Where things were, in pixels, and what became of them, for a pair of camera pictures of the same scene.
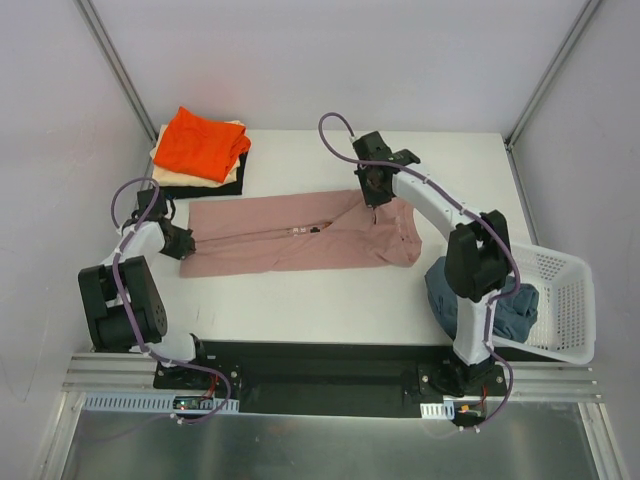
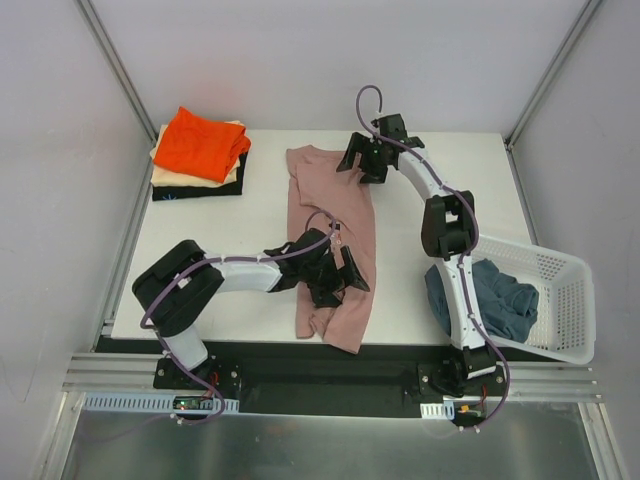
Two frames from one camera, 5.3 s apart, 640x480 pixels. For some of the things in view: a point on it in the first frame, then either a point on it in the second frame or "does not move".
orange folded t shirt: x=201 y=145 does not move
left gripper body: x=181 y=242 → x=333 y=277
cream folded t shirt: x=181 y=177 does not move
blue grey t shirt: x=514 y=314 does not move
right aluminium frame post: x=551 y=72 does not move
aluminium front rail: x=131 y=373 does not move
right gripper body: x=376 y=189 → x=367 y=157
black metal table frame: x=306 y=377 does not move
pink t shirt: x=299 y=232 → x=325 y=197
